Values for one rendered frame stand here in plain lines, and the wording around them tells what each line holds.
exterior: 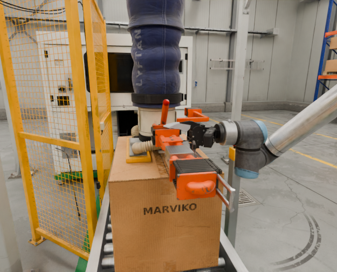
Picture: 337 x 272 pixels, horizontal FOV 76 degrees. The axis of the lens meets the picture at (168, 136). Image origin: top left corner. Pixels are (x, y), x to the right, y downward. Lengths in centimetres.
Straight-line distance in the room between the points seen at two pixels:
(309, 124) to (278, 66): 1143
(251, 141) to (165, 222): 42
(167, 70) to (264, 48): 1099
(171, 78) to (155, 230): 58
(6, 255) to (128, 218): 119
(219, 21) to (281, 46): 344
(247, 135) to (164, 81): 38
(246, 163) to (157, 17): 63
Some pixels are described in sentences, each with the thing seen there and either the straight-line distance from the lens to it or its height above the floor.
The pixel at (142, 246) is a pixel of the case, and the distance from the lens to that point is 88.
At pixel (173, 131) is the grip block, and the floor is 123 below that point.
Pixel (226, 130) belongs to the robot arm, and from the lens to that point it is 78.
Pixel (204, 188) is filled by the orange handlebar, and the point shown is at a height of 122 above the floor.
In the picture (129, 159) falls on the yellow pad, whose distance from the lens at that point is 87.
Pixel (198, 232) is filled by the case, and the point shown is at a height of 85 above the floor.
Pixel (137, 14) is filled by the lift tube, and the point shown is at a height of 164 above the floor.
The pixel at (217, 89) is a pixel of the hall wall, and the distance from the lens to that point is 1053.
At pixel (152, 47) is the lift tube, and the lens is 91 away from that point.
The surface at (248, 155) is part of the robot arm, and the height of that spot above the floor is 113.
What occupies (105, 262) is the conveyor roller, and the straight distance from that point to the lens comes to 126.
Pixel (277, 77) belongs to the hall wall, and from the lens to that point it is 1231.
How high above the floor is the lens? 140
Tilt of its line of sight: 14 degrees down
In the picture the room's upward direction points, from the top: straight up
